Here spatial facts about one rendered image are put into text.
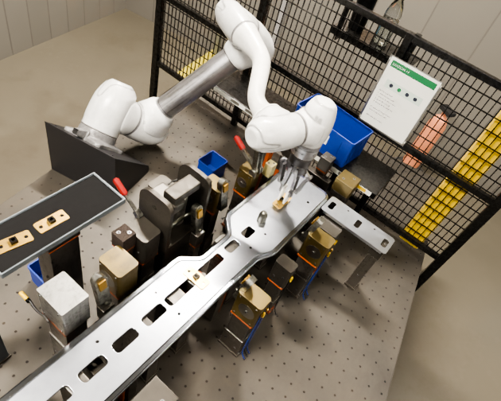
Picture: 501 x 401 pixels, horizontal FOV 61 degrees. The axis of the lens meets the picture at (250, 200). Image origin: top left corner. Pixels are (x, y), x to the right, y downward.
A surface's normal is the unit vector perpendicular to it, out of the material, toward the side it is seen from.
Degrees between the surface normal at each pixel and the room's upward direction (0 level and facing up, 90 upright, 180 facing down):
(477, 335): 0
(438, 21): 90
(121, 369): 0
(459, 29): 90
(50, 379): 0
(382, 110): 90
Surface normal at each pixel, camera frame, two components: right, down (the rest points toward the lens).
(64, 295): 0.23, -0.66
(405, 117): -0.60, 0.48
